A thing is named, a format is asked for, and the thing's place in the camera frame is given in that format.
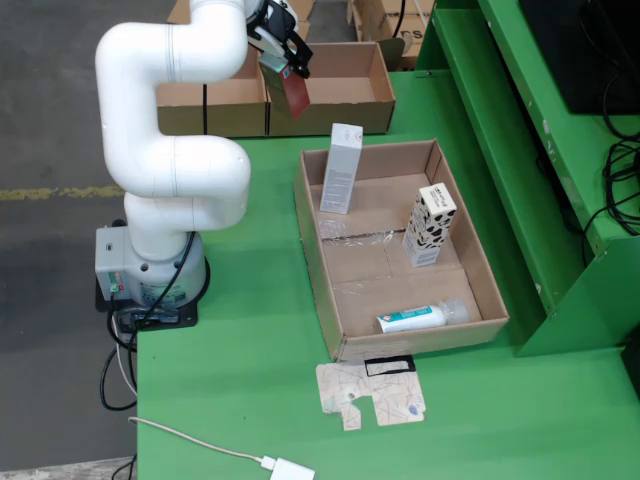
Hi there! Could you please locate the grey robot base box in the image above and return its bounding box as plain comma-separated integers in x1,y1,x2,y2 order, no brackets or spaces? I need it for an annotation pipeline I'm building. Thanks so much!
94,227,132,304

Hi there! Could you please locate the white power adapter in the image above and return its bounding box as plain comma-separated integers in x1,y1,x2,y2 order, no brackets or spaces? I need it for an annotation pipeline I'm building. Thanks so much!
272,457,316,480

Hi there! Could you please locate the shallow cardboard tray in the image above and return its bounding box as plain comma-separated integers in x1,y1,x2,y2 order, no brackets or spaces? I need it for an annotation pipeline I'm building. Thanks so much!
293,138,510,364

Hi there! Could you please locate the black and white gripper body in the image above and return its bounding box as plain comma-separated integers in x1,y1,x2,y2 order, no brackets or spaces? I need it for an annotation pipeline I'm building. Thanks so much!
258,0,302,38

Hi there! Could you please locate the black monitor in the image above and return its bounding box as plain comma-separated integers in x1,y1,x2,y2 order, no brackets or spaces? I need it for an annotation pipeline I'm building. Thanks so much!
517,0,640,116

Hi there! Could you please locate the white tall carton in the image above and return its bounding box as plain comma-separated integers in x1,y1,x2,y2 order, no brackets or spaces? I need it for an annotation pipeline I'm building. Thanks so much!
319,122,364,216

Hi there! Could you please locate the white charging cable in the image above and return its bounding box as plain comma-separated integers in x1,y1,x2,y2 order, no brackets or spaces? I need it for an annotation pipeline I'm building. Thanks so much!
127,415,276,471

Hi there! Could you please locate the black cable bundle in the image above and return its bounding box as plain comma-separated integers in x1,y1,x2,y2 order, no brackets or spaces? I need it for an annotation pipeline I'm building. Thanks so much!
601,67,640,236

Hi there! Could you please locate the dark red tall carton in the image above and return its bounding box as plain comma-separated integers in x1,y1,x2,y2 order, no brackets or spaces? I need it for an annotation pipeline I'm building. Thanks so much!
257,53,311,121

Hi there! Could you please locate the black floor cable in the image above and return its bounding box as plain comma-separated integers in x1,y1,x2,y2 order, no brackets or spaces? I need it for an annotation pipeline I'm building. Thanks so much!
99,312,139,412

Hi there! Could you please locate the white tube teal label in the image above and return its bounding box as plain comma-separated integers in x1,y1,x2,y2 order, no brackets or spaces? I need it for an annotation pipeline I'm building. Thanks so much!
373,298,471,335

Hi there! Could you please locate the green metal rack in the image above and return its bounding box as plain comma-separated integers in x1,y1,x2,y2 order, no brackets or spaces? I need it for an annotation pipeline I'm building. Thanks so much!
413,0,640,359

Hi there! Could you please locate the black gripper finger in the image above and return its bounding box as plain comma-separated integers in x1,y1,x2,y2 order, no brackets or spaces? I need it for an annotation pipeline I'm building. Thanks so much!
284,31,315,80
247,22,288,58

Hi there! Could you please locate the cow print carton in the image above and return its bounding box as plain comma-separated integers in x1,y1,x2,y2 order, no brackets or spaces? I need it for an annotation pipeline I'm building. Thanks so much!
402,183,457,269

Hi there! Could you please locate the clear plastic wrap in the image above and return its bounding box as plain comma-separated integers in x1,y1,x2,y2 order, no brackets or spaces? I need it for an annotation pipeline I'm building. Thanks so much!
317,218,350,244

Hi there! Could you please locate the scribbled flat cardboard piece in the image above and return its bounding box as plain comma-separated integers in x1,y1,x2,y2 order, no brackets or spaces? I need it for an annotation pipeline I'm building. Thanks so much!
314,354,429,432

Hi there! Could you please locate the long black cable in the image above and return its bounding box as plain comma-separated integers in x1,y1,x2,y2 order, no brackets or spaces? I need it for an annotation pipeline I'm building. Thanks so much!
581,192,640,244

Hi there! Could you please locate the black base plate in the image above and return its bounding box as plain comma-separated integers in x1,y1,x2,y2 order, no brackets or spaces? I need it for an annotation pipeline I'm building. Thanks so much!
94,277,200,332

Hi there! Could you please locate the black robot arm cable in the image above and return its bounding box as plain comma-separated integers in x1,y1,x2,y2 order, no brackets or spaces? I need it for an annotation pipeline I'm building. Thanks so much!
112,83,211,346

